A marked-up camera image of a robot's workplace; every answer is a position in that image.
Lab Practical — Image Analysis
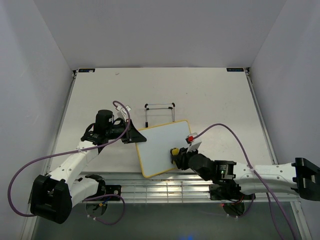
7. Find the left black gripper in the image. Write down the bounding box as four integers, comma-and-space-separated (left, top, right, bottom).
106, 119, 147, 144

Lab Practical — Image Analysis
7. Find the yellow black whiteboard eraser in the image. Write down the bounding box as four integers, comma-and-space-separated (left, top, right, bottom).
170, 147, 180, 164

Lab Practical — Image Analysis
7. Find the yellow framed whiteboard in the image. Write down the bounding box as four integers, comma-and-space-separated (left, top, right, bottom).
135, 119, 191, 178

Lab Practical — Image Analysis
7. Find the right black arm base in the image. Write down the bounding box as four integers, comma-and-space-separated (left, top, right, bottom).
208, 184, 256, 202

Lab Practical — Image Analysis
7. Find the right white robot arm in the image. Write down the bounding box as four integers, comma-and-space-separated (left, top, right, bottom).
170, 147, 320, 202

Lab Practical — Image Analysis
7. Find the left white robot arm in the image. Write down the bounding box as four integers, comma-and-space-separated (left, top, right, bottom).
30, 106, 147, 224

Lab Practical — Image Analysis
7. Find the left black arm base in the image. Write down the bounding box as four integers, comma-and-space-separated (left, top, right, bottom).
85, 174, 122, 199

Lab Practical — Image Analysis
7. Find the black metal whiteboard stand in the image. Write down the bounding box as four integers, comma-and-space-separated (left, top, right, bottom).
144, 102, 176, 128

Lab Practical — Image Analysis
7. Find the left dark corner label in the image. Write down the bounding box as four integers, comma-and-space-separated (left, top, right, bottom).
78, 68, 96, 73

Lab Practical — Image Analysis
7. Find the dark corner label sticker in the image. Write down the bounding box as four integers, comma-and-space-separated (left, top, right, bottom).
226, 67, 245, 72

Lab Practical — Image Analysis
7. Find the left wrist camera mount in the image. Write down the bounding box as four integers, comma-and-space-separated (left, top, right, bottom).
115, 105, 131, 122

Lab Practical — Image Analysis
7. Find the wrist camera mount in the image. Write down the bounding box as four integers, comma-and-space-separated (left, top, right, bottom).
115, 105, 131, 122
185, 132, 202, 152

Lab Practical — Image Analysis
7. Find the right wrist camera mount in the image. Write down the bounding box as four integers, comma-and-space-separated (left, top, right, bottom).
185, 132, 202, 152

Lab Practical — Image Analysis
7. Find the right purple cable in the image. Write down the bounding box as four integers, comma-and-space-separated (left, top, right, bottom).
194, 123, 300, 240

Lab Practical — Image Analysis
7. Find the purple cable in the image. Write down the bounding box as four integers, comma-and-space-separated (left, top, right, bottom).
7, 100, 132, 225
194, 123, 300, 240

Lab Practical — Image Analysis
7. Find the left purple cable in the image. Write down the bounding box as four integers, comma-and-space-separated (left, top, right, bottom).
7, 100, 132, 225

